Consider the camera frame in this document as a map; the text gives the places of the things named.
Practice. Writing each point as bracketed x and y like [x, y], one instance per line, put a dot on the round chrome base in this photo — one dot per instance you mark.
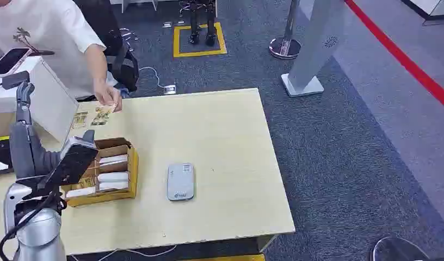
[396, 250]

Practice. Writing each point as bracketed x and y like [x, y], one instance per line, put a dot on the yellow floor tape square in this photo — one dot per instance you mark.
[177, 43]

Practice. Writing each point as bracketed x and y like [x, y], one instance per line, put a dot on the pink smartphone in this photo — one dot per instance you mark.
[7, 61]

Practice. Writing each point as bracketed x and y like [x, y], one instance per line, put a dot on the person's hand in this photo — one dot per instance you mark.
[107, 93]

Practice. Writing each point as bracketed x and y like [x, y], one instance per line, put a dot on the black robot legs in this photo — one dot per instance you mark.
[202, 21]

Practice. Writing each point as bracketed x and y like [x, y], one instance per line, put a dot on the floor power socket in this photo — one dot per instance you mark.
[169, 89]

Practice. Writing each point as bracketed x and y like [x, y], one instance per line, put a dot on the black tray with yellow stripe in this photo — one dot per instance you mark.
[0, 155]

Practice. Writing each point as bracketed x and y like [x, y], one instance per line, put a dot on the black backpack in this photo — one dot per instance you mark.
[126, 68]

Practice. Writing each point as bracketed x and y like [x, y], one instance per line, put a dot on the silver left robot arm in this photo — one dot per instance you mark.
[40, 230]

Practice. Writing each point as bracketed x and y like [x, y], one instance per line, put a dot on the pale wooden desk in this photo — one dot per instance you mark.
[207, 162]

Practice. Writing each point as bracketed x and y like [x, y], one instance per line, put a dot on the wooden card box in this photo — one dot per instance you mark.
[115, 169]

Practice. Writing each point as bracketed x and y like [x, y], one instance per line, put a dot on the grey card reader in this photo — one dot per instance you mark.
[181, 182]

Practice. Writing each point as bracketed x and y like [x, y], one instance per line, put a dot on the printed card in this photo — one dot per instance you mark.
[80, 120]
[102, 114]

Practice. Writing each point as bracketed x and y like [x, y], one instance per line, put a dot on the person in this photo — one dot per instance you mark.
[52, 36]

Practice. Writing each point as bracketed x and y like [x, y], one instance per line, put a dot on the white box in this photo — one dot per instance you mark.
[52, 101]

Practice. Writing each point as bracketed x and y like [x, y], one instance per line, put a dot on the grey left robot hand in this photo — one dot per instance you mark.
[29, 151]

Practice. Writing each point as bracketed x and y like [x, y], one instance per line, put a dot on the grey kiosk stand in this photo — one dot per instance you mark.
[312, 54]

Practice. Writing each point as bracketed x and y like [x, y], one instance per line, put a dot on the yellow floor tape strip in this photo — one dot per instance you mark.
[225, 258]

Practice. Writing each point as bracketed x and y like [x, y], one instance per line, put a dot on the white card stack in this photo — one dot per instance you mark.
[80, 192]
[114, 160]
[114, 186]
[113, 176]

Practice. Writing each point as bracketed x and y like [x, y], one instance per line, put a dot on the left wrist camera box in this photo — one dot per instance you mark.
[72, 164]

